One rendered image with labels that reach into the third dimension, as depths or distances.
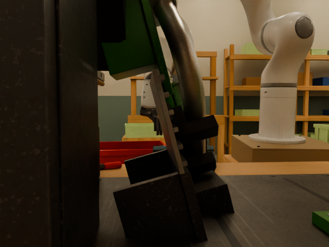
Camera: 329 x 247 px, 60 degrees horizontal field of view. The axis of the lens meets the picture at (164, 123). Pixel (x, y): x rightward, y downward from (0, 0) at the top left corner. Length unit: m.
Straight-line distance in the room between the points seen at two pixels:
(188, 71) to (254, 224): 0.21
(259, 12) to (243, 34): 5.38
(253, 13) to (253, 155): 0.48
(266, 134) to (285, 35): 0.33
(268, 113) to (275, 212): 0.62
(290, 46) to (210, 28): 5.35
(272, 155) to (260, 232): 0.54
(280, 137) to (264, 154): 0.15
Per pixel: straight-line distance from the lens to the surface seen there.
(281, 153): 0.92
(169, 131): 0.32
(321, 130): 1.58
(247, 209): 0.46
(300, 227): 0.42
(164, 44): 0.93
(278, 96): 1.03
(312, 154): 0.96
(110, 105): 6.05
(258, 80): 5.86
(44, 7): 0.19
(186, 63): 0.35
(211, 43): 6.25
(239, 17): 6.51
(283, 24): 1.01
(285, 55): 1.01
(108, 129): 6.08
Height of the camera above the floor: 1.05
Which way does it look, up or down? 4 degrees down
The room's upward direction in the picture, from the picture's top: straight up
